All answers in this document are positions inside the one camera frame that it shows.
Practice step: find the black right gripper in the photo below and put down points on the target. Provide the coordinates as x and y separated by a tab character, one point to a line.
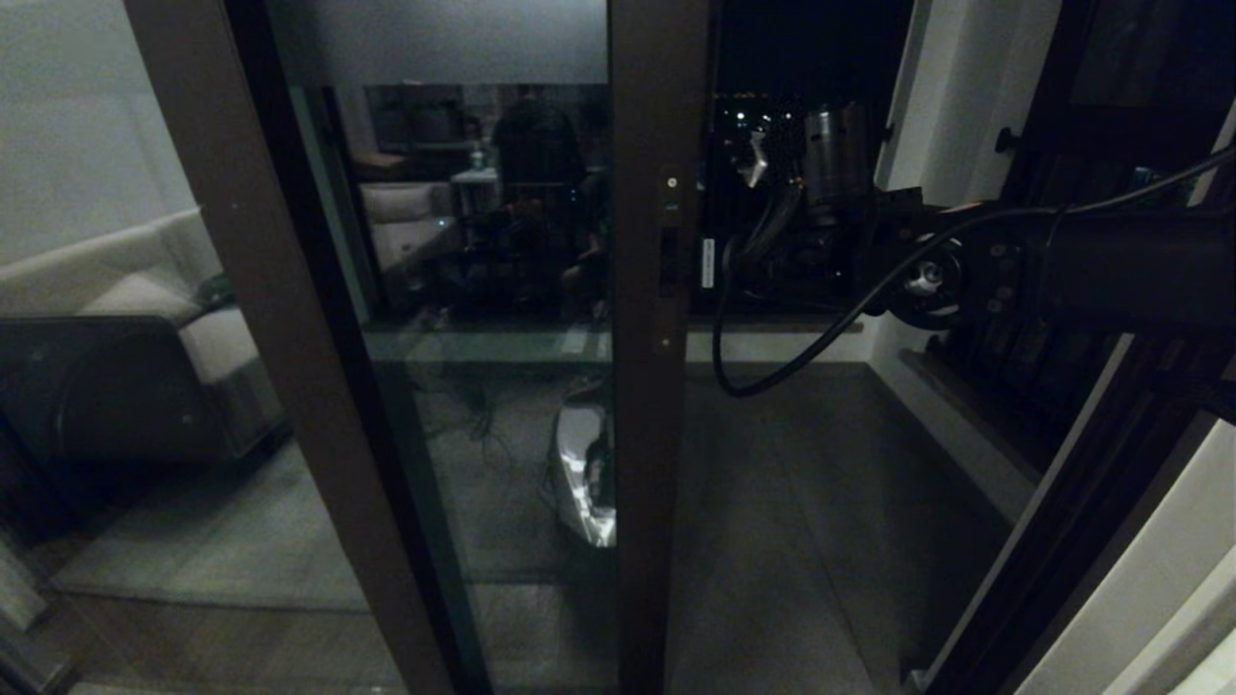
811	261

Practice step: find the dark brown window frame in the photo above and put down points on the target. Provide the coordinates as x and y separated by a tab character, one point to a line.
1110	58

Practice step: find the short grey stone sill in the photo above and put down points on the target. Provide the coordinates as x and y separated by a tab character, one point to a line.
966	413

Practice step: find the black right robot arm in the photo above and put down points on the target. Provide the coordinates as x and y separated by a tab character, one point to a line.
1139	270

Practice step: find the light grey sofa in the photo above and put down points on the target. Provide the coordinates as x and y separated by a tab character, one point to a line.
222	347

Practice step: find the brown framed sliding glass door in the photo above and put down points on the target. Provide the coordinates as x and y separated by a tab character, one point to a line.
657	483

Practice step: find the wide black balcony railing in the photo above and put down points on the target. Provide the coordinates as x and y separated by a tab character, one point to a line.
716	183

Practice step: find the grey rug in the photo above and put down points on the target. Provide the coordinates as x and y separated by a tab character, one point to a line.
222	550

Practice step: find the brown framed fixed glass panel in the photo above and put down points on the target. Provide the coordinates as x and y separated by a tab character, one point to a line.
328	434

